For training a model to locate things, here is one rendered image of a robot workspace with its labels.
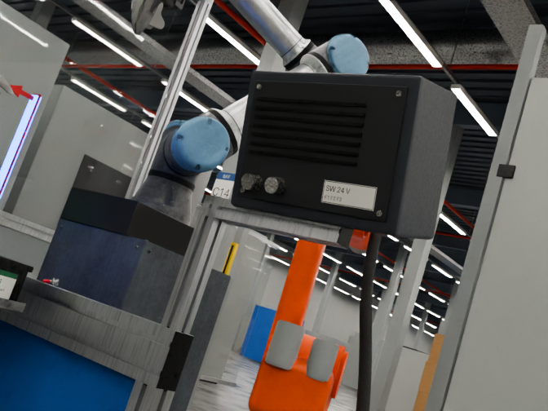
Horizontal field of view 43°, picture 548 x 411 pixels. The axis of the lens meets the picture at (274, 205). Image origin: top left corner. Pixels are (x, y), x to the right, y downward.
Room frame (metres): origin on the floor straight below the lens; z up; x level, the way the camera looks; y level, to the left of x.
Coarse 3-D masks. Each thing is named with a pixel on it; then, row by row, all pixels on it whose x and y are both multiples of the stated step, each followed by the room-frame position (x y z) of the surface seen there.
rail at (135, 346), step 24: (24, 288) 1.19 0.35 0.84; (48, 288) 1.14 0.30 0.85; (0, 312) 1.20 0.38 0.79; (24, 312) 1.16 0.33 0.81; (48, 312) 1.12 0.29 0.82; (72, 312) 1.09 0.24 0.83; (96, 312) 1.06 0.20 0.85; (120, 312) 1.03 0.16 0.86; (48, 336) 1.11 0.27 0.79; (72, 336) 1.09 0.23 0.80; (96, 336) 1.05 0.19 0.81; (120, 336) 1.02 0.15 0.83; (144, 336) 1.00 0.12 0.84; (168, 336) 0.97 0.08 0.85; (192, 336) 0.99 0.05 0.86; (96, 360) 1.04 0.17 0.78; (120, 360) 1.01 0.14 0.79; (144, 360) 0.98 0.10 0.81; (168, 360) 0.96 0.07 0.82; (168, 384) 0.98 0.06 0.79
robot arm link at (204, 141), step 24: (336, 48) 1.51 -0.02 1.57; (360, 48) 1.54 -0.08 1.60; (312, 72) 1.53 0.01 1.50; (336, 72) 1.52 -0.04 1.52; (360, 72) 1.54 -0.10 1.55; (192, 120) 1.44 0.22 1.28; (216, 120) 1.45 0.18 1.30; (240, 120) 1.49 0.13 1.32; (168, 144) 1.51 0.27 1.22; (192, 144) 1.44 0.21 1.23; (216, 144) 1.45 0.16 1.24; (192, 168) 1.46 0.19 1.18
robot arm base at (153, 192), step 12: (156, 180) 1.58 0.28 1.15; (168, 180) 1.58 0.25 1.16; (180, 180) 1.59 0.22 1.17; (144, 192) 1.58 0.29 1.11; (156, 192) 1.57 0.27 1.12; (168, 192) 1.58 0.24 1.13; (180, 192) 1.59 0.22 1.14; (192, 192) 1.64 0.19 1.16; (156, 204) 1.56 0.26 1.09; (168, 204) 1.58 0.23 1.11; (180, 204) 1.59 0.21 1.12; (180, 216) 1.59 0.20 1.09
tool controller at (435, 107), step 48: (288, 96) 0.86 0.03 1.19; (336, 96) 0.82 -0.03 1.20; (384, 96) 0.78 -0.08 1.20; (432, 96) 0.78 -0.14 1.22; (240, 144) 0.93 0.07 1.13; (288, 144) 0.87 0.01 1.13; (336, 144) 0.82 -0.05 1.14; (384, 144) 0.78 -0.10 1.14; (432, 144) 0.80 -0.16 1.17; (240, 192) 0.93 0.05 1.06; (288, 192) 0.87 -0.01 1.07; (336, 192) 0.83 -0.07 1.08; (384, 192) 0.79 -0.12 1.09; (432, 192) 0.83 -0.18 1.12
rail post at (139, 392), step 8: (136, 384) 0.98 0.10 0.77; (144, 384) 0.97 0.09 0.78; (136, 392) 0.98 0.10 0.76; (144, 392) 0.98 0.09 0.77; (152, 392) 0.96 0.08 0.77; (160, 392) 0.97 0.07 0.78; (168, 392) 0.98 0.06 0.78; (128, 400) 0.98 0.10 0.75; (136, 400) 0.98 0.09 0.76; (144, 400) 0.97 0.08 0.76; (152, 400) 0.96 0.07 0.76; (160, 400) 0.98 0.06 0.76; (168, 400) 0.99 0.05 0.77; (128, 408) 0.98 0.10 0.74; (136, 408) 0.98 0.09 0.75; (144, 408) 0.96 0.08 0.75; (152, 408) 0.97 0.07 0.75; (160, 408) 0.98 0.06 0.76; (168, 408) 0.99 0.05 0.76
